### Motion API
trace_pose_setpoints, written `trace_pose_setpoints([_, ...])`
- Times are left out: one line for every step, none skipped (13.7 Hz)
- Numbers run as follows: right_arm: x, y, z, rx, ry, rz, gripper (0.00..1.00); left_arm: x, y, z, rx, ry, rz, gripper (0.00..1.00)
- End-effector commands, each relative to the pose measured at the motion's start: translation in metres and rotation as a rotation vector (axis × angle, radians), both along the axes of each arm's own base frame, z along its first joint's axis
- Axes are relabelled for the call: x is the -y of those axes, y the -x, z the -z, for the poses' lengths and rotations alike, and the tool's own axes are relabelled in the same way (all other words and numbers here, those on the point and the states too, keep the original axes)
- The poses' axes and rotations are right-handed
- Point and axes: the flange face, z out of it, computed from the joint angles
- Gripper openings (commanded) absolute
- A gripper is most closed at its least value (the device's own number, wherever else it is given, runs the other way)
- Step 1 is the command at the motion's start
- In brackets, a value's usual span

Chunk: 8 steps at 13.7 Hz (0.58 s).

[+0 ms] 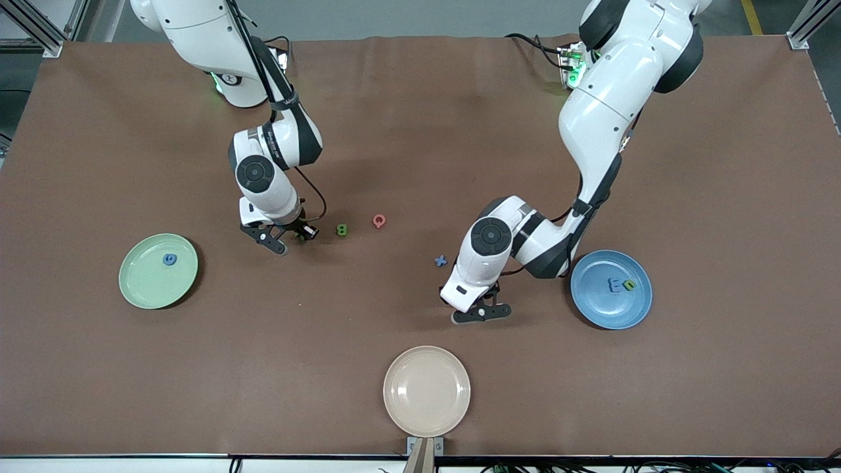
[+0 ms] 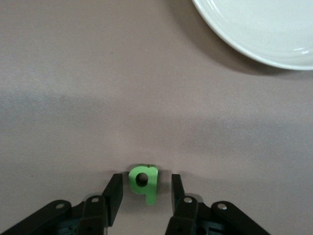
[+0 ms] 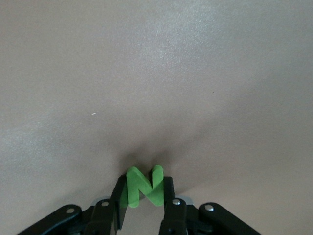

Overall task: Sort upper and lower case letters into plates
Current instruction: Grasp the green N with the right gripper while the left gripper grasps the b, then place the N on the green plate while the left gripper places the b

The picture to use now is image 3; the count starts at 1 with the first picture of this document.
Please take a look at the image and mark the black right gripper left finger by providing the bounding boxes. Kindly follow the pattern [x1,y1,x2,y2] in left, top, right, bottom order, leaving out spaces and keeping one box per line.
[17,175,128,235]

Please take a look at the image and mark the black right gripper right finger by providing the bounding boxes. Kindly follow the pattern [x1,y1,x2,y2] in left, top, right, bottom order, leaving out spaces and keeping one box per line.
[158,176,262,235]

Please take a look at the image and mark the green foam letter N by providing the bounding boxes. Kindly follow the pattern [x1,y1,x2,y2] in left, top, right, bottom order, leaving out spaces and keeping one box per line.
[119,165,164,209]

